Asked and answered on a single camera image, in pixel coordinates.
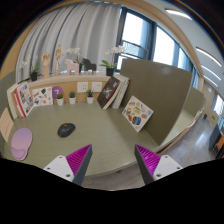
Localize white wall socket plate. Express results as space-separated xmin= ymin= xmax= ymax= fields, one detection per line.
xmin=91 ymin=81 xmax=103 ymax=93
xmin=76 ymin=81 xmax=89 ymax=94

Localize grey curtain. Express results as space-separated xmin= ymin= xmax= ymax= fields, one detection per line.
xmin=15 ymin=2 xmax=123 ymax=83

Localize dark-framed window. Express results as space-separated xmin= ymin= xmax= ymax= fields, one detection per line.
xmin=114 ymin=6 xmax=201 ymax=89

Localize round purple number sign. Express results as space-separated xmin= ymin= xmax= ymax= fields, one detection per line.
xmin=51 ymin=85 xmax=64 ymax=100

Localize beige booklet with red text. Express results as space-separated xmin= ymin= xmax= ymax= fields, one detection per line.
xmin=0 ymin=107 xmax=15 ymax=143

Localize black-cover book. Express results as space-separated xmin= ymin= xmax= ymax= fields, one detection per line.
xmin=96 ymin=76 xmax=122 ymax=110

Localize wooden mannequin figure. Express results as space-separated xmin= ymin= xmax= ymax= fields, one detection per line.
xmin=54 ymin=43 xmax=65 ymax=75

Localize purple mouse pad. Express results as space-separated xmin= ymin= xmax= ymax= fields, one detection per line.
xmin=10 ymin=127 xmax=34 ymax=162

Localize wooden hand model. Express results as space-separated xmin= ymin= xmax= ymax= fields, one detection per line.
xmin=40 ymin=51 xmax=51 ymax=79

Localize white card with stickers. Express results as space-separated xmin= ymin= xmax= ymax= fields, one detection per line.
xmin=32 ymin=86 xmax=54 ymax=107

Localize black horse figure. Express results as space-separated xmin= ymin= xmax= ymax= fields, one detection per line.
xmin=81 ymin=57 xmax=98 ymax=72

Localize thick white book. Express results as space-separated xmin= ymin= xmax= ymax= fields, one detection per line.
xmin=6 ymin=83 xmax=21 ymax=120

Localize colourful food sticker card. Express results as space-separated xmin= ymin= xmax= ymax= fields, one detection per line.
xmin=121 ymin=95 xmax=155 ymax=133

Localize black computer mouse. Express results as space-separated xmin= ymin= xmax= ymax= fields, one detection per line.
xmin=57 ymin=122 xmax=76 ymax=139

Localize small succulent in white pot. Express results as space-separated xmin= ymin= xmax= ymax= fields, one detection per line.
xmin=86 ymin=89 xmax=95 ymax=105
xmin=55 ymin=92 xmax=65 ymax=107
xmin=68 ymin=91 xmax=77 ymax=105

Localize light wooden desk shelf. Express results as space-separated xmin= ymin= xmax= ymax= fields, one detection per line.
xmin=16 ymin=73 xmax=113 ymax=104

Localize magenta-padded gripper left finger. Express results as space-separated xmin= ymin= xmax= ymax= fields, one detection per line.
xmin=43 ymin=143 xmax=93 ymax=187

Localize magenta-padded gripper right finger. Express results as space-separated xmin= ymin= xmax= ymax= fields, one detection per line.
xmin=134 ymin=143 xmax=184 ymax=186

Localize white orchid in black pot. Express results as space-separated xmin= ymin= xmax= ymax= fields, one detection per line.
xmin=65 ymin=47 xmax=84 ymax=74
xmin=20 ymin=54 xmax=40 ymax=82
xmin=99 ymin=45 xmax=126 ymax=77

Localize ceiling lights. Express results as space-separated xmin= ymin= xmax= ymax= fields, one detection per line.
xmin=164 ymin=8 xmax=224 ymax=88

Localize pink horse figure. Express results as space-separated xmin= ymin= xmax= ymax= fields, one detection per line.
xmin=64 ymin=58 xmax=80 ymax=76

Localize photo-cover magazine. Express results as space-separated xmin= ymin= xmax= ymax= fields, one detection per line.
xmin=14 ymin=81 xmax=35 ymax=118

